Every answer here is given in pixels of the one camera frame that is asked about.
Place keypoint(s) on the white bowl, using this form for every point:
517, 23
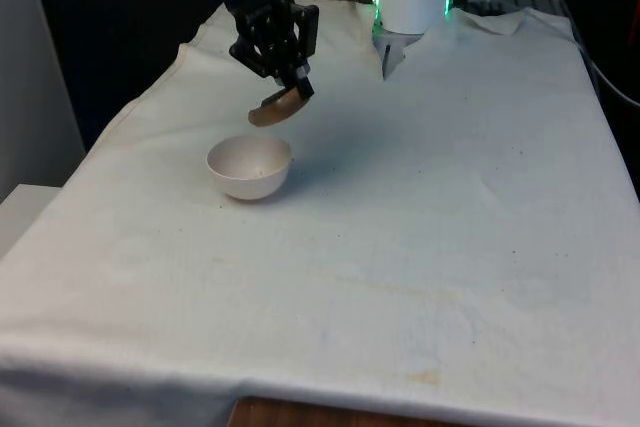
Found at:
247, 167

